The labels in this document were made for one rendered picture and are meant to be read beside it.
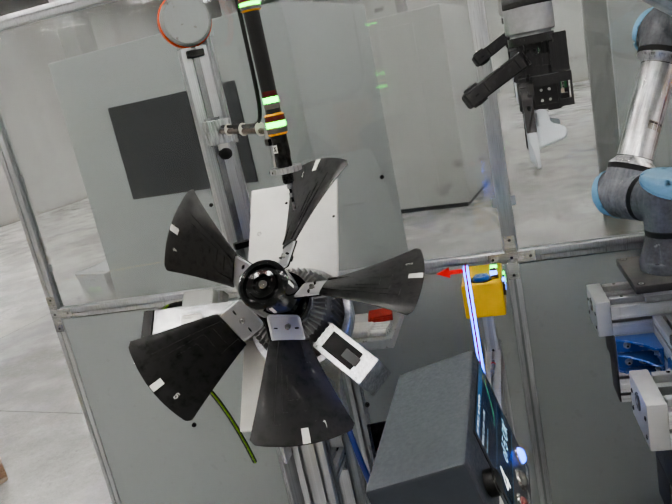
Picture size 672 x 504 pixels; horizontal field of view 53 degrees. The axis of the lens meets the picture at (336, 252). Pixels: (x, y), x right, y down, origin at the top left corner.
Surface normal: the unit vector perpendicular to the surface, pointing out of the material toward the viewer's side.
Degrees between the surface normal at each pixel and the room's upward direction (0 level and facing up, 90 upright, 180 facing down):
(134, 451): 90
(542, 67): 90
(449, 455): 15
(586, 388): 90
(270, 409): 59
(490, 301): 90
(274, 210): 50
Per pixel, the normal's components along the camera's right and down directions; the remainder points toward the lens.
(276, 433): 0.25, -0.36
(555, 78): -0.22, 0.29
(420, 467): -0.44, -0.88
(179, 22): 0.37, 0.16
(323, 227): -0.29, -0.39
